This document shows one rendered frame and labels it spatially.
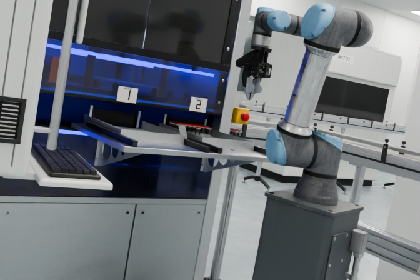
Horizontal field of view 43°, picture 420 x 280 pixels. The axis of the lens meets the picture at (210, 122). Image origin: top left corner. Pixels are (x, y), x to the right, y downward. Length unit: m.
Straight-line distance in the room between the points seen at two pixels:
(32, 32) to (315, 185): 1.00
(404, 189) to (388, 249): 0.72
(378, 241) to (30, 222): 1.60
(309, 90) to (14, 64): 0.87
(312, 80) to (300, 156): 0.25
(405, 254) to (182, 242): 1.02
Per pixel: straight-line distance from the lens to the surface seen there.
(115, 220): 2.24
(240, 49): 2.42
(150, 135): 1.92
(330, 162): 1.82
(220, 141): 2.08
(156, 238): 2.36
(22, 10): 1.42
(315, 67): 1.69
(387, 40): 10.64
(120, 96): 2.13
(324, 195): 1.83
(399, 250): 2.70
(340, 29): 1.67
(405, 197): 3.38
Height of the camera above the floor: 1.13
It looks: 4 degrees down
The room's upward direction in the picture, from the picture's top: 10 degrees clockwise
